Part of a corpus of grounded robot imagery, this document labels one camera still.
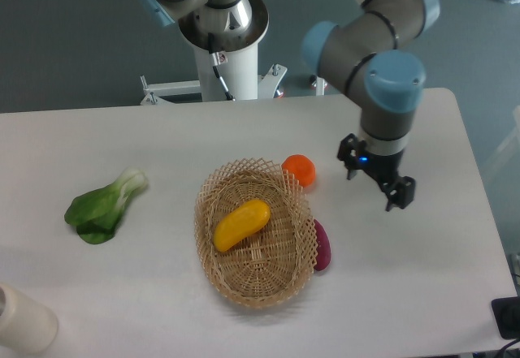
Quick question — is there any black device at edge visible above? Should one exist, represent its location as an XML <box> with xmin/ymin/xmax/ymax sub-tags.
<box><xmin>491</xmin><ymin>296</ymin><xmax>519</xmax><ymax>339</ymax></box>

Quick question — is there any black cable on pedestal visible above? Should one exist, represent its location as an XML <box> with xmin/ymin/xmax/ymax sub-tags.
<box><xmin>206</xmin><ymin>32</ymin><xmax>236</xmax><ymax>102</ymax></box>

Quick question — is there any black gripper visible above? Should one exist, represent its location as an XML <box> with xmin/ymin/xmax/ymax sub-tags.
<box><xmin>336</xmin><ymin>133</ymin><xmax>416</xmax><ymax>212</ymax></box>

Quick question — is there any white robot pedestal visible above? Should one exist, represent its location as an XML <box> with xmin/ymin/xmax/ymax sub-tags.
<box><xmin>139</xmin><ymin>0</ymin><xmax>329</xmax><ymax>106</ymax></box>

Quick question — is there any yellow mango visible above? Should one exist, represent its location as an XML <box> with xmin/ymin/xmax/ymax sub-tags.
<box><xmin>213</xmin><ymin>199</ymin><xmax>271</xmax><ymax>252</ymax></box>

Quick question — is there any woven wicker basket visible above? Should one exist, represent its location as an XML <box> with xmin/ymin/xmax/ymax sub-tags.
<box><xmin>194</xmin><ymin>158</ymin><xmax>318</xmax><ymax>308</ymax></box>

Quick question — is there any orange fruit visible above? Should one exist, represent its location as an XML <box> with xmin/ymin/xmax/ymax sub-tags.
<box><xmin>281</xmin><ymin>154</ymin><xmax>316</xmax><ymax>188</ymax></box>

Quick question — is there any green bok choy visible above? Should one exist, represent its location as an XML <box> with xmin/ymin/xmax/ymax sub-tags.
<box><xmin>64</xmin><ymin>168</ymin><xmax>148</xmax><ymax>245</ymax></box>

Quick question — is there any white cylinder bottle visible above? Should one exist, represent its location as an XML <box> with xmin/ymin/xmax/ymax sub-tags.
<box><xmin>1</xmin><ymin>283</ymin><xmax>59</xmax><ymax>355</ymax></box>

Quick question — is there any purple sweet potato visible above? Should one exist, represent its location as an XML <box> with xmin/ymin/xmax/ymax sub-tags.
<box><xmin>314</xmin><ymin>219</ymin><xmax>332</xmax><ymax>271</ymax></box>

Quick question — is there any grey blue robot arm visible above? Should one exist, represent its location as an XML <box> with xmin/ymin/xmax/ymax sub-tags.
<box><xmin>141</xmin><ymin>0</ymin><xmax>440</xmax><ymax>209</ymax></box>

